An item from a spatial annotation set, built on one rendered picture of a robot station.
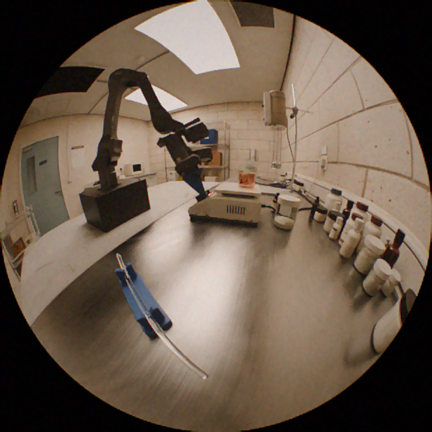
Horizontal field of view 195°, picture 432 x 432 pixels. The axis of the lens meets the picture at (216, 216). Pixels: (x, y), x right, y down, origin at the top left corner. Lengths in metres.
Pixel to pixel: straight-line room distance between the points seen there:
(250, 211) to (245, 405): 0.34
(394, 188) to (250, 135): 2.68
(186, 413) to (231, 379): 0.06
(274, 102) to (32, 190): 3.27
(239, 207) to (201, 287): 0.21
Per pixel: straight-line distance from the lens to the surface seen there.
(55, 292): 0.33
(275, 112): 0.81
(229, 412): 0.17
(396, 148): 0.51
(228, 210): 0.32
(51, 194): 2.98
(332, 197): 0.50
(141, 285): 0.20
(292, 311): 0.19
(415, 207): 0.44
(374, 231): 0.36
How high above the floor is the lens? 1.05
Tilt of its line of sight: 24 degrees down
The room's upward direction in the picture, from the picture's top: straight up
